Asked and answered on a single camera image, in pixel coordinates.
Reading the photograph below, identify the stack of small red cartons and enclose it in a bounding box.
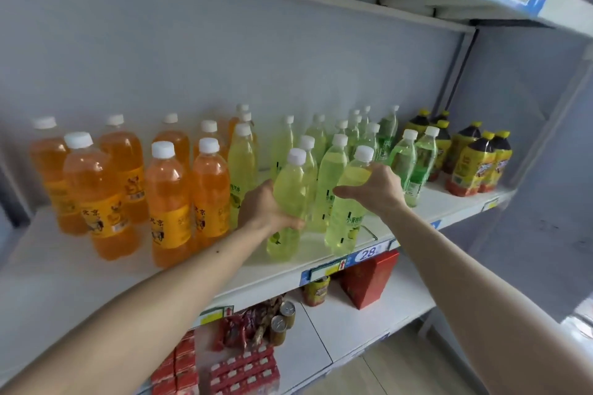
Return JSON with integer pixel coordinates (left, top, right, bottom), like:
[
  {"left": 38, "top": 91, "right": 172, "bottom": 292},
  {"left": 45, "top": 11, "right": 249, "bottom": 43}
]
[{"left": 150, "top": 330, "right": 281, "bottom": 395}]

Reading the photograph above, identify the gold drink can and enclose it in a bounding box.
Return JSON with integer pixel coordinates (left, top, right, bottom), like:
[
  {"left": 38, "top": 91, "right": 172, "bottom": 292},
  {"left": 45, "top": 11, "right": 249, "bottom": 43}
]
[
  {"left": 279, "top": 301, "right": 297, "bottom": 330},
  {"left": 269, "top": 315, "right": 287, "bottom": 347}
]

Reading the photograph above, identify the large red box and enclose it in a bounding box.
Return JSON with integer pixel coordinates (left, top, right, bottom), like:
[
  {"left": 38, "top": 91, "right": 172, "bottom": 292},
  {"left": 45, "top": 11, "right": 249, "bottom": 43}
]
[{"left": 342, "top": 249, "right": 400, "bottom": 311}]

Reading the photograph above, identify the person's left hand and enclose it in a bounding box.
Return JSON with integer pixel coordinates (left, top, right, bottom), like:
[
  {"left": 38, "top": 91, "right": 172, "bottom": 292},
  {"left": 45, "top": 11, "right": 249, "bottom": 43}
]
[{"left": 238, "top": 178, "right": 306, "bottom": 236}]

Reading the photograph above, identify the person's right forearm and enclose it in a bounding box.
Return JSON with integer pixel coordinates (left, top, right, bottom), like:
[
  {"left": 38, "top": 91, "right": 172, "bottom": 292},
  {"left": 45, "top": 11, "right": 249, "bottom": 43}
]
[{"left": 375, "top": 204, "right": 593, "bottom": 395}]

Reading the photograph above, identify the group of pale yellow bottles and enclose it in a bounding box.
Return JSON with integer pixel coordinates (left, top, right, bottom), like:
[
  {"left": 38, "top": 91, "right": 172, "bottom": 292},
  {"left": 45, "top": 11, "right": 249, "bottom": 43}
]
[{"left": 227, "top": 112, "right": 351, "bottom": 233}]

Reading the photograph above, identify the person's right hand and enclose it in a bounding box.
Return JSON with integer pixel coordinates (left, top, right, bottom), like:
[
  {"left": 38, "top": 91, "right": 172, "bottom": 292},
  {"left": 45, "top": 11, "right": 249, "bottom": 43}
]
[{"left": 332, "top": 163, "right": 408, "bottom": 217}]

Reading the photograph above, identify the group of pale green bottles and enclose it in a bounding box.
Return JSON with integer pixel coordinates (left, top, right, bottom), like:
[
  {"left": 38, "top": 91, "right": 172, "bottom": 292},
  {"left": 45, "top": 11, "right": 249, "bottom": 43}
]
[{"left": 345, "top": 105, "right": 399, "bottom": 164}]

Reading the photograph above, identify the group of brown tea bottles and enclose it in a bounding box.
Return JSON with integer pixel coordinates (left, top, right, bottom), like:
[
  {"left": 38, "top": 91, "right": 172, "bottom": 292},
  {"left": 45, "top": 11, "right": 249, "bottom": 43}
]
[{"left": 403, "top": 107, "right": 514, "bottom": 198}]

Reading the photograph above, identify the white shelf with blue labels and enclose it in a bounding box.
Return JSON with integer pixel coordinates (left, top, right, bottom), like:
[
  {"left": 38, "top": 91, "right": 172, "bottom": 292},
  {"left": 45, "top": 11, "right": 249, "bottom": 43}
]
[{"left": 0, "top": 0, "right": 593, "bottom": 395}]

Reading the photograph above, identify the person's left forearm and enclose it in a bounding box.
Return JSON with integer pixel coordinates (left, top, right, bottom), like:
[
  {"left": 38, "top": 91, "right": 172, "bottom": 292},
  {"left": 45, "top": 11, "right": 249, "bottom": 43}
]
[{"left": 0, "top": 221, "right": 274, "bottom": 395}]

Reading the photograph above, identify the pile of red snack packets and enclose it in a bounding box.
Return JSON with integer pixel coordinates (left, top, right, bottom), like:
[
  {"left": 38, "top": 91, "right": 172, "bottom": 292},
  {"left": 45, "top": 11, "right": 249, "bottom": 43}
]
[{"left": 212, "top": 297, "right": 284, "bottom": 352}]

